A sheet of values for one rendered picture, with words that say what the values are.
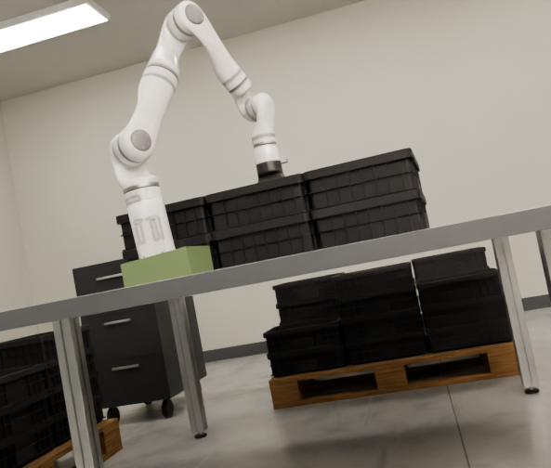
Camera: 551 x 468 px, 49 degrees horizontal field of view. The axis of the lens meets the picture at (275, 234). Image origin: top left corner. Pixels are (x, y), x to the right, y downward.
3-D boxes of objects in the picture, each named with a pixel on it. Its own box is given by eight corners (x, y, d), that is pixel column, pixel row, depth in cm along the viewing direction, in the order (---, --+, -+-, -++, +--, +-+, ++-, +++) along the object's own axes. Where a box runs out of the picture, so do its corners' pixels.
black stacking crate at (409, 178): (419, 191, 159) (410, 149, 159) (310, 214, 167) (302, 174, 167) (426, 200, 197) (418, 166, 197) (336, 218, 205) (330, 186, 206)
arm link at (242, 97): (260, 115, 188) (230, 80, 183) (278, 106, 181) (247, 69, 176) (249, 129, 184) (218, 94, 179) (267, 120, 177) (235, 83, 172)
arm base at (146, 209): (171, 252, 147) (154, 184, 148) (135, 261, 147) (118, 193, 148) (179, 253, 156) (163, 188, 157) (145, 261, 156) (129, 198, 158)
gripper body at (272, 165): (250, 162, 177) (256, 194, 177) (278, 156, 175) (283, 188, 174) (258, 165, 184) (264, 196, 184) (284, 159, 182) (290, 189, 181)
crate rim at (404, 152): (412, 155, 159) (410, 147, 159) (303, 180, 167) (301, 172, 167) (420, 171, 197) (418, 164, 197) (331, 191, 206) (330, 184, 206)
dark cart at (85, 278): (173, 420, 322) (143, 253, 328) (97, 431, 332) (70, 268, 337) (210, 392, 383) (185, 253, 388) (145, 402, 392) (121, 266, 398)
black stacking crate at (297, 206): (308, 214, 167) (301, 175, 168) (211, 236, 175) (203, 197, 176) (335, 219, 205) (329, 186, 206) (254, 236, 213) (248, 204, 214)
